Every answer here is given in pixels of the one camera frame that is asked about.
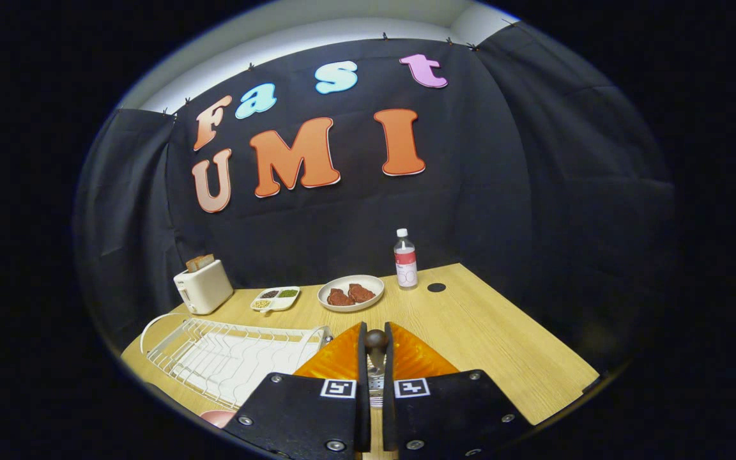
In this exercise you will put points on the clear bottle with red label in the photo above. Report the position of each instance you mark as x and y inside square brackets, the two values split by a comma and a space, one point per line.
[406, 262]

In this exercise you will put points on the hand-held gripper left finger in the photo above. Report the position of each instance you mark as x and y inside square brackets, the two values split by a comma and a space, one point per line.
[304, 415]

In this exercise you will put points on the brown toast slice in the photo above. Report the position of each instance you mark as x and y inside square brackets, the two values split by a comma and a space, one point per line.
[207, 260]
[194, 264]

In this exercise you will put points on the white plate with meat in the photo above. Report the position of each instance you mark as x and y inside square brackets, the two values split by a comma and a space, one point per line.
[371, 284]

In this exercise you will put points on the black backdrop cloth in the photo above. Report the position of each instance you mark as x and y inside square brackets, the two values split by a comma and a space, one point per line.
[502, 191]

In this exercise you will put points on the white divided bean dish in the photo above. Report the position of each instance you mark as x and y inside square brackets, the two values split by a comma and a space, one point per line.
[278, 301]

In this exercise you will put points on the pink plate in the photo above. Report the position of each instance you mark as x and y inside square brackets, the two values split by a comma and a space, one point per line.
[218, 418]

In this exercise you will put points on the white rack drip tray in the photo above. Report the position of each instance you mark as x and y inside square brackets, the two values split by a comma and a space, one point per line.
[234, 364]

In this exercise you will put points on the brown meat piece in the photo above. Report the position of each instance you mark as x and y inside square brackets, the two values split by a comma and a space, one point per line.
[361, 292]
[340, 298]

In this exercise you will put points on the white toaster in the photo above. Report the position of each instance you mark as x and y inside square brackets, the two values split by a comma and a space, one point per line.
[205, 291]

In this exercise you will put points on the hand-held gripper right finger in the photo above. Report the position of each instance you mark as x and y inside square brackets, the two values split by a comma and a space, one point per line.
[451, 415]

